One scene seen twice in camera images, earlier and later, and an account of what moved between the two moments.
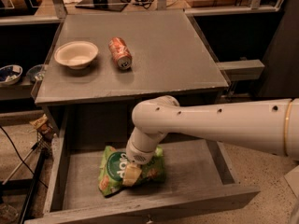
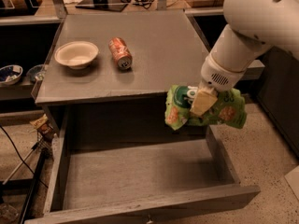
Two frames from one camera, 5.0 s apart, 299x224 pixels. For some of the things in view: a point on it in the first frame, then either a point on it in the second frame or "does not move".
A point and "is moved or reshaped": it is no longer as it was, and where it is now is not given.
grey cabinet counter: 99,64 does not move
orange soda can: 121,52 does not move
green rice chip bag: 114,161 is moved or reshaped
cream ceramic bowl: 76,54 does not move
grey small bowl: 36,73 does not move
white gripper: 140,154 → 218,75
